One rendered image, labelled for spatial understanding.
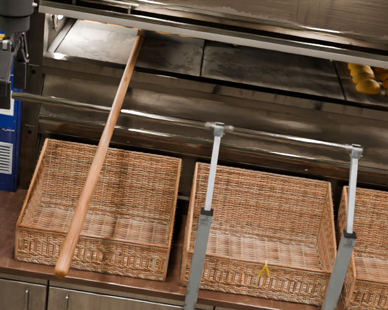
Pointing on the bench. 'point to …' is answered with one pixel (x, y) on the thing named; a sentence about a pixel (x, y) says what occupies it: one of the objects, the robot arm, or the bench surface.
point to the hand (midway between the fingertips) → (12, 93)
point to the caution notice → (2, 109)
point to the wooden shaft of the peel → (68, 250)
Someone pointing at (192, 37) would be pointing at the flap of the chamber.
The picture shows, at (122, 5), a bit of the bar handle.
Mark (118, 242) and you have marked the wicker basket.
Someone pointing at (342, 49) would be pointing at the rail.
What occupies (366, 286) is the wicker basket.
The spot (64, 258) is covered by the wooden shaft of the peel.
